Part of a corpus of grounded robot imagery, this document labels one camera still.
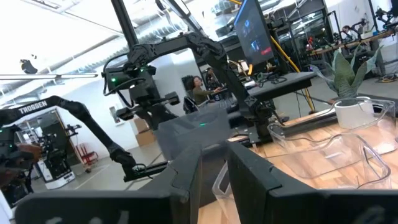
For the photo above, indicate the clear plastic basket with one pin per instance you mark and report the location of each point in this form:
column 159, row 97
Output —
column 326, row 161
column 222, row 193
column 385, row 124

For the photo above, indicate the black computer monitor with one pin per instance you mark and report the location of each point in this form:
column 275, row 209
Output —
column 253, row 31

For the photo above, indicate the black office chair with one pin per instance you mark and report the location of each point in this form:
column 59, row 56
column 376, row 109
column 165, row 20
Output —
column 190, row 105

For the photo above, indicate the black frame post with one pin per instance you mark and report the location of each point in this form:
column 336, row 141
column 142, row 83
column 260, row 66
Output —
column 124, row 21

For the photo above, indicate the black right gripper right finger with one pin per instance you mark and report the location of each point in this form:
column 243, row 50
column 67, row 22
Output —
column 280, row 205

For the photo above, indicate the distant person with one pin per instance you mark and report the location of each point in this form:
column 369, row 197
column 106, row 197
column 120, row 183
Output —
column 347, row 32

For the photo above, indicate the smoky grey plastic basket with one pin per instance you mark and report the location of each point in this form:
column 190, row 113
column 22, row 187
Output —
column 186, row 137

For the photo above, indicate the black flat platform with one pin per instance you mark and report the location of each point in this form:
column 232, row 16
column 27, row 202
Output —
column 311, row 124

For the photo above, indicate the black frame LED light bar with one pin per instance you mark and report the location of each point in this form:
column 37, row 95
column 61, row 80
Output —
column 46, row 76

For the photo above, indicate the white-based mobile robot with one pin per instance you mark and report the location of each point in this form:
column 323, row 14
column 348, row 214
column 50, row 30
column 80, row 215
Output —
column 57, row 161

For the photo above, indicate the green snake plant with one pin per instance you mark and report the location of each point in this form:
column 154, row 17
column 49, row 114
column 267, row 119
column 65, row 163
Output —
column 345, row 74

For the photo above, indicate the black background robot arm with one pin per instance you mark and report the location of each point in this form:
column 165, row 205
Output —
column 84, row 118

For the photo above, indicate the yellow pole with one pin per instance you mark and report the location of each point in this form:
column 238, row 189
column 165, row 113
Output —
column 292, row 65

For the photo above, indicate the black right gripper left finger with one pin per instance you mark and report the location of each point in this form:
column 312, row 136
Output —
column 124, row 207

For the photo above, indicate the red cart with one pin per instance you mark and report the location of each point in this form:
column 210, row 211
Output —
column 87, row 154

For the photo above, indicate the black desk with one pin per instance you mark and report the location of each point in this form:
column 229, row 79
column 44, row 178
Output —
column 280, row 84

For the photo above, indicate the black overhead camera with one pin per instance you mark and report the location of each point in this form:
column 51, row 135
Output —
column 28, row 66

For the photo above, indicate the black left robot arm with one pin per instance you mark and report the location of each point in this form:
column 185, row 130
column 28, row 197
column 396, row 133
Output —
column 217, row 56

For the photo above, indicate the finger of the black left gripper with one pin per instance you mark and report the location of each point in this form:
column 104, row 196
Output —
column 171, row 99
column 126, row 114

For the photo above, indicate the seated person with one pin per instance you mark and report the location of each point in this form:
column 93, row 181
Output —
column 199, row 90

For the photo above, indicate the white plant pot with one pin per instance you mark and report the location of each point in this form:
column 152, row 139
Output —
column 351, row 113

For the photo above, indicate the cardboard box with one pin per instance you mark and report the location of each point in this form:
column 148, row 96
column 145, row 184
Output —
column 144, row 133

